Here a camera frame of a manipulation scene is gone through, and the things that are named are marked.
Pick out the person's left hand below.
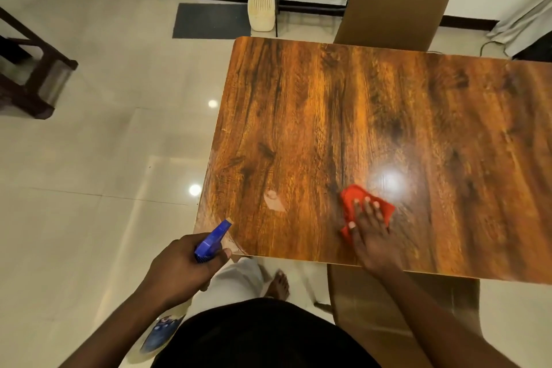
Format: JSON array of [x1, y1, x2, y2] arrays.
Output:
[[144, 232, 233, 311]]

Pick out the person's right hand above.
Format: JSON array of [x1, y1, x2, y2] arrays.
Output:
[[348, 197, 404, 276]]

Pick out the blue spray bottle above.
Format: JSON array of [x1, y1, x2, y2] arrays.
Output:
[[139, 219, 233, 355]]

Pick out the red cleaning cloth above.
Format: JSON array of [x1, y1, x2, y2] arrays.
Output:
[[340, 184, 396, 246]]

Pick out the person's left forearm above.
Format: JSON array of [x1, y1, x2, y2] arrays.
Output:
[[60, 286, 175, 368]]

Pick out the person's right forearm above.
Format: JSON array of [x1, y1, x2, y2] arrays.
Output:
[[379, 266, 523, 368]]

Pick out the person's white trousers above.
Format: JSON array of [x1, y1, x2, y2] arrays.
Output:
[[189, 257, 265, 317]]

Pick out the person's bare foot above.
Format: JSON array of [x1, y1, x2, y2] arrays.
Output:
[[263, 270, 291, 302]]

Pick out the brown upholstered chair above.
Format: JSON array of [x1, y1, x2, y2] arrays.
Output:
[[314, 264, 482, 368], [334, 0, 458, 53]]

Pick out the person's black shirt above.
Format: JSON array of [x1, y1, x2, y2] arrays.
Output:
[[152, 297, 381, 368]]

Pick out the grey door mat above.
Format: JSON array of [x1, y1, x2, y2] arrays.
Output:
[[172, 3, 252, 40]]

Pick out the white curtain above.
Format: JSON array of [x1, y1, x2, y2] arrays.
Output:
[[487, 0, 552, 58]]

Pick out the dark wooden bench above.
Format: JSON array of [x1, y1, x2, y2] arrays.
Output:
[[0, 5, 79, 120]]

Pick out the black floor cable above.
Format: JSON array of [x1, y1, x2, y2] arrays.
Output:
[[479, 39, 510, 59]]

